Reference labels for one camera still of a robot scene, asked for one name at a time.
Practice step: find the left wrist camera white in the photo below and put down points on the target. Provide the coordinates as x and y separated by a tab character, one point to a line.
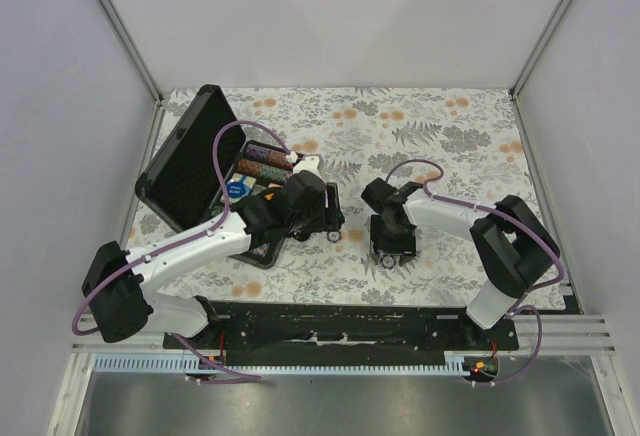
311	163

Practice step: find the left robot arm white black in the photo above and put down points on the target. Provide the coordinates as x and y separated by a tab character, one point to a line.
123	288

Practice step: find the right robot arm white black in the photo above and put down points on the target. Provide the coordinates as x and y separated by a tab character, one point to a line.
513	246

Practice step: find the blue poker chip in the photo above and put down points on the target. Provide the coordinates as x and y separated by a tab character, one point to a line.
388	261
334	236

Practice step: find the blue playing card deck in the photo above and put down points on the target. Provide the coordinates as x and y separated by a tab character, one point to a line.
248	181

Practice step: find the black poker set case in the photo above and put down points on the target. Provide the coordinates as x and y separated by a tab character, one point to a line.
185	183

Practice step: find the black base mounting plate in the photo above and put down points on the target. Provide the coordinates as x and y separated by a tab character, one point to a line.
279	335

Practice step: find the orange green chip row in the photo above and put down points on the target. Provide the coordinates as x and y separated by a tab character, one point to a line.
260	170

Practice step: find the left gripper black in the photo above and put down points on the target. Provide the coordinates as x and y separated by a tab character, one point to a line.
329	218

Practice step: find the purple chip row in case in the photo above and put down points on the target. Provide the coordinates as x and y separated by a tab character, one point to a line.
267	155

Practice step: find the blue small blind button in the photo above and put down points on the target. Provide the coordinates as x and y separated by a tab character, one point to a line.
236	190

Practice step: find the blue orange chip row bottom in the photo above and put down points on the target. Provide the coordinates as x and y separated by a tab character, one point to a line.
260	251

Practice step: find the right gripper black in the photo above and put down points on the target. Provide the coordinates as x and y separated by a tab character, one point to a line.
406	248

